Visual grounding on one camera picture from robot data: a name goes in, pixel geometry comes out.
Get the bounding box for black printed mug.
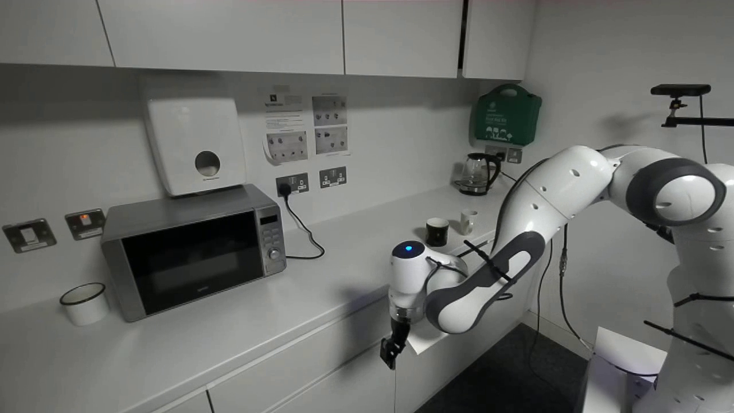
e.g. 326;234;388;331
422;215;452;250

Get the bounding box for glass kettle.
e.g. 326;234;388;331
457;149;505;197

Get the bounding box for black microwave power cable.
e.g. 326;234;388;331
277;181;328;264

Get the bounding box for green first aid bag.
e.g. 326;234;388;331
467;83;543;149

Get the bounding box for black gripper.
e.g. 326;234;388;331
378;314;415;371

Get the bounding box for white lower cabinet unit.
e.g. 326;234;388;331
121;293;536;413

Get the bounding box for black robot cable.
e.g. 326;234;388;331
555;226;595;355

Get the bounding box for socket photo notice sheet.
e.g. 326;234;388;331
310;94;350;129
314;125;350;156
263;129;310;167

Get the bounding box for silver wall switch plate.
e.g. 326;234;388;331
0;218;60;254

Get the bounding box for white enamel mug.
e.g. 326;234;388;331
56;281;110;329

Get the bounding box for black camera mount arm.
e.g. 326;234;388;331
661;94;734;131

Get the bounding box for white text notice sheet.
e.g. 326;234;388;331
261;89;310;133

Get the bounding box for empty double wall socket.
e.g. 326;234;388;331
316;165;350;190

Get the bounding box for double wall socket with plug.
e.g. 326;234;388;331
272;172;312;197

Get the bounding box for white kitchen drawer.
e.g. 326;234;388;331
207;298;396;413

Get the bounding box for white robot base platform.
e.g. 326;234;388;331
581;327;670;413

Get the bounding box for silver microwave oven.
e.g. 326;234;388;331
100;181;288;327

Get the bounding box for white upper wall cabinets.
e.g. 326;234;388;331
0;0;539;83

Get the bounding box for wall switch with red light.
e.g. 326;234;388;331
63;207;107;243

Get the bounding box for white paper towel dispenser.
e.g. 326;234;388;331
144;97;250;200

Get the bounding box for black stereo camera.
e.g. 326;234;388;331
648;80;712;98

